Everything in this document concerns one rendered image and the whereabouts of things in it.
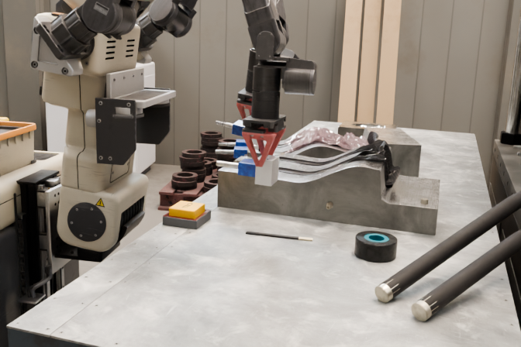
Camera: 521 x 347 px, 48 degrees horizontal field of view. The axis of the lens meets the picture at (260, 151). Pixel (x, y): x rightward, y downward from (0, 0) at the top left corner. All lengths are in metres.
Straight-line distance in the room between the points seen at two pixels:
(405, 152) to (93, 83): 0.86
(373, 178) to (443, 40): 3.54
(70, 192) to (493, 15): 3.84
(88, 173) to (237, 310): 0.70
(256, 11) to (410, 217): 0.54
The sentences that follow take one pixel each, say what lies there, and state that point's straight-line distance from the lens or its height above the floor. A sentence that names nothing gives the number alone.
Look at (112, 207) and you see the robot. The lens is 1.50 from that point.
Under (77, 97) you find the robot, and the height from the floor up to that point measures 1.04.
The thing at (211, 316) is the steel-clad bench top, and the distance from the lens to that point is 0.91.
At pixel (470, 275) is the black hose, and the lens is 1.01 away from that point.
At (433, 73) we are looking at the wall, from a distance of 4.78.
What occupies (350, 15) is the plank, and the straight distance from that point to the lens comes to 4.40.
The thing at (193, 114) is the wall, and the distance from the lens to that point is 4.98.
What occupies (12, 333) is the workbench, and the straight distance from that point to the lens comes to 0.93.
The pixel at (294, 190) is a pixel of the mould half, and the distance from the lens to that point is 1.32.
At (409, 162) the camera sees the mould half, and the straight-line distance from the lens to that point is 1.71.
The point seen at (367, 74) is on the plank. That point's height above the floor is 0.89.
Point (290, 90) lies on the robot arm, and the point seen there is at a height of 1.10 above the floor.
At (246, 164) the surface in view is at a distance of 1.21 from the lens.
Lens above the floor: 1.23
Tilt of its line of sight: 12 degrees down
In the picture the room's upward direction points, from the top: 2 degrees clockwise
